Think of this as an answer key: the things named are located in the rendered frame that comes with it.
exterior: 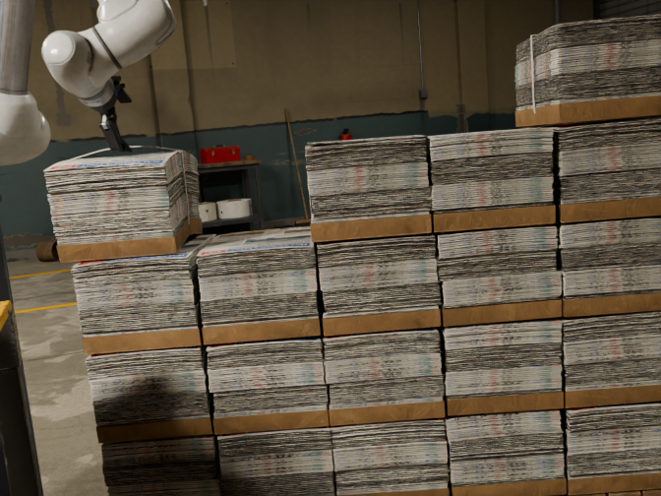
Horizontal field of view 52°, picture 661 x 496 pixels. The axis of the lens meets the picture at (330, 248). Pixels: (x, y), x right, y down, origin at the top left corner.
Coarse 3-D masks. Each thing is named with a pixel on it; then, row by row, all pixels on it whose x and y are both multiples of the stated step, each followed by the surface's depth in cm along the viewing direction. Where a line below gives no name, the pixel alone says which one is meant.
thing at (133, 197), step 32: (64, 160) 170; (96, 160) 165; (128, 160) 162; (160, 160) 161; (64, 192) 159; (96, 192) 160; (128, 192) 160; (160, 192) 160; (64, 224) 162; (96, 224) 163; (128, 224) 162; (160, 224) 163
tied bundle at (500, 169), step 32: (544, 128) 161; (448, 160) 159; (480, 160) 158; (512, 160) 158; (544, 160) 158; (448, 192) 159; (480, 192) 159; (512, 192) 159; (544, 192) 159; (544, 224) 162
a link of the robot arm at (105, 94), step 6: (108, 84) 154; (102, 90) 152; (108, 90) 155; (78, 96) 152; (96, 96) 152; (102, 96) 154; (108, 96) 156; (84, 102) 155; (90, 102) 154; (96, 102) 155; (102, 102) 156
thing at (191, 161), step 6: (186, 156) 182; (192, 156) 191; (186, 162) 183; (192, 162) 190; (186, 168) 182; (192, 168) 190; (186, 174) 182; (192, 174) 190; (198, 174) 196; (186, 180) 182; (192, 180) 189; (198, 180) 196; (192, 186) 189; (198, 186) 196; (192, 192) 188; (198, 192) 195; (192, 198) 190; (198, 198) 197; (192, 204) 189; (192, 210) 188; (198, 210) 197; (192, 216) 187; (198, 216) 195; (192, 234) 188
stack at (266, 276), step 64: (192, 256) 165; (256, 256) 162; (320, 256) 162; (384, 256) 162; (448, 256) 162; (512, 256) 162; (128, 320) 164; (192, 320) 164; (256, 320) 165; (128, 384) 167; (192, 384) 166; (256, 384) 166; (320, 384) 167; (384, 384) 167; (448, 384) 167; (512, 384) 166; (128, 448) 170; (192, 448) 170; (256, 448) 169; (320, 448) 170; (384, 448) 169; (448, 448) 172; (512, 448) 169
